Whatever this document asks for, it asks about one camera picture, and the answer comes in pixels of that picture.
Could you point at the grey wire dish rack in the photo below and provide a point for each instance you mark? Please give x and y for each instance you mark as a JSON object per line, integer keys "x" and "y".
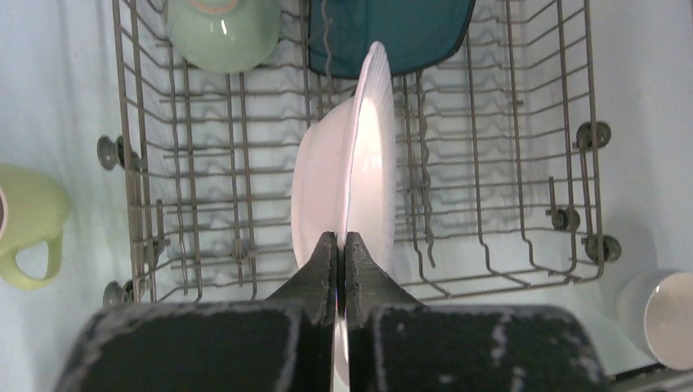
{"x": 497, "y": 171}

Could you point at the white scalloped plate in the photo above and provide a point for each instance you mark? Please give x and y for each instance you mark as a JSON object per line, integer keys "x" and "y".
{"x": 344, "y": 179}

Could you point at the white ceramic bowl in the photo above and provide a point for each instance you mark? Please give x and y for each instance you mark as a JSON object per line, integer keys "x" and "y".
{"x": 655, "y": 310}

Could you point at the pale green ceramic bowl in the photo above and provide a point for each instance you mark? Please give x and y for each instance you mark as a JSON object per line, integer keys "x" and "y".
{"x": 224, "y": 37}

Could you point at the teal square plate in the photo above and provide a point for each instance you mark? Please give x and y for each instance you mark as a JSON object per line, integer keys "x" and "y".
{"x": 415, "y": 34}

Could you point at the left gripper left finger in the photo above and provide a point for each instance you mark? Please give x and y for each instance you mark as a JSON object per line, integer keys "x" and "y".
{"x": 282, "y": 343}

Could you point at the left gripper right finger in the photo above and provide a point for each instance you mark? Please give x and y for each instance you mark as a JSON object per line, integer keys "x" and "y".
{"x": 396, "y": 343}

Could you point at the yellow green mug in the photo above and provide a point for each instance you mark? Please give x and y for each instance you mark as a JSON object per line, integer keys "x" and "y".
{"x": 34, "y": 209}

